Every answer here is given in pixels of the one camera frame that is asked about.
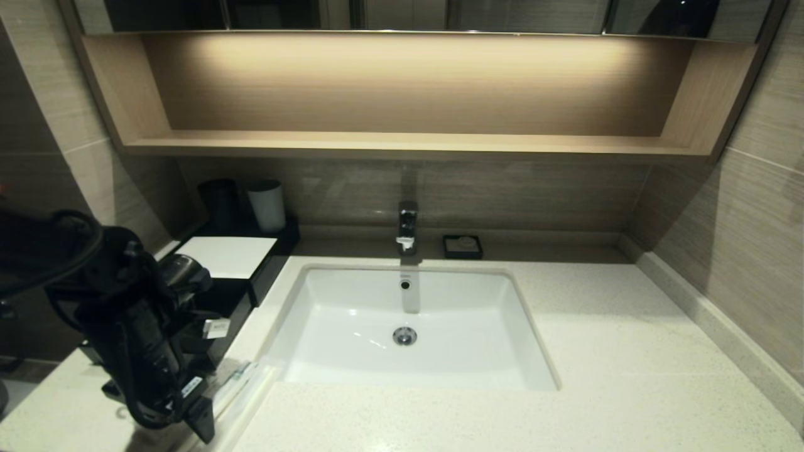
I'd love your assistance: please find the short clear toothbrush packet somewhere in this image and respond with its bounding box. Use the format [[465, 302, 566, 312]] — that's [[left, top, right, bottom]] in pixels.
[[210, 361, 259, 415]]

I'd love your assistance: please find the black pull-out drawer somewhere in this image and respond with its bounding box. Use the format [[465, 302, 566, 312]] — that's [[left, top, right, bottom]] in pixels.
[[80, 291, 253, 376]]

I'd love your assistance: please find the black box with white lid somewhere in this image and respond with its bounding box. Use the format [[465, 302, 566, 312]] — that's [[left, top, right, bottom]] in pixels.
[[156, 217, 300, 309]]

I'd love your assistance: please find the black cup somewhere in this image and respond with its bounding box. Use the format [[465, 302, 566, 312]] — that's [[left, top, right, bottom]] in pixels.
[[197, 178, 240, 235]]

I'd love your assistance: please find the white cup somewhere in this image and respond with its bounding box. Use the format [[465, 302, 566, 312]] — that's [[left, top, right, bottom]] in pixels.
[[245, 180, 287, 235]]

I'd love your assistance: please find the white ceramic sink basin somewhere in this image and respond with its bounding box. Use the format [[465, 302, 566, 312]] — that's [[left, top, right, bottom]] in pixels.
[[258, 264, 560, 394]]

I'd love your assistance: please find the chrome faucet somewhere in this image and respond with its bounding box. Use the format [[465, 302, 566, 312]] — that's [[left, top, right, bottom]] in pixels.
[[396, 200, 420, 257]]

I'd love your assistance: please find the black soap dish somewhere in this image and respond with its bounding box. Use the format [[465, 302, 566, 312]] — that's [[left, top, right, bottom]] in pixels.
[[442, 234, 484, 261]]

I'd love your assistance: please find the mirror cabinet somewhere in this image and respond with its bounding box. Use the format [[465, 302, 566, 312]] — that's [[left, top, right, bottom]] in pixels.
[[70, 0, 777, 40]]

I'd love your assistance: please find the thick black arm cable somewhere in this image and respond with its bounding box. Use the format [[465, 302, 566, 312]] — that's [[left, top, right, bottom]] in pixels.
[[0, 210, 106, 299]]

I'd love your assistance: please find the wooden wall shelf niche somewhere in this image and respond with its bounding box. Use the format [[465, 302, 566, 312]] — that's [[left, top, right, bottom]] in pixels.
[[57, 28, 790, 165]]

